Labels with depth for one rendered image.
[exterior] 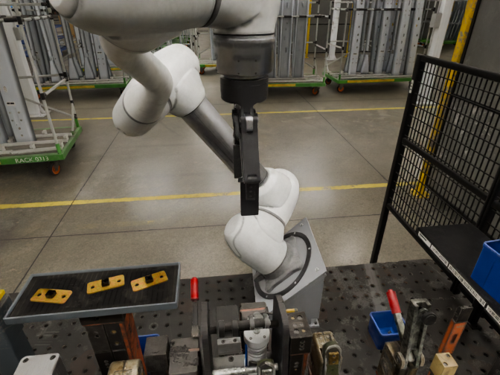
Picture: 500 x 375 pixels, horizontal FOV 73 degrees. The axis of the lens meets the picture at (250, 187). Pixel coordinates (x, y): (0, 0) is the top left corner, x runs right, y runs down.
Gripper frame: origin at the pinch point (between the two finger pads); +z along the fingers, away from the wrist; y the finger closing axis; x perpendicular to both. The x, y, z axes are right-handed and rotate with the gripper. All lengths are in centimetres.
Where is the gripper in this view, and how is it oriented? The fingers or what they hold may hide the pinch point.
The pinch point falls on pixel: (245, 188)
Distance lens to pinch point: 61.6
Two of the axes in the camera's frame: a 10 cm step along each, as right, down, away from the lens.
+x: 9.9, -0.6, 1.1
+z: 0.0, 8.7, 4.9
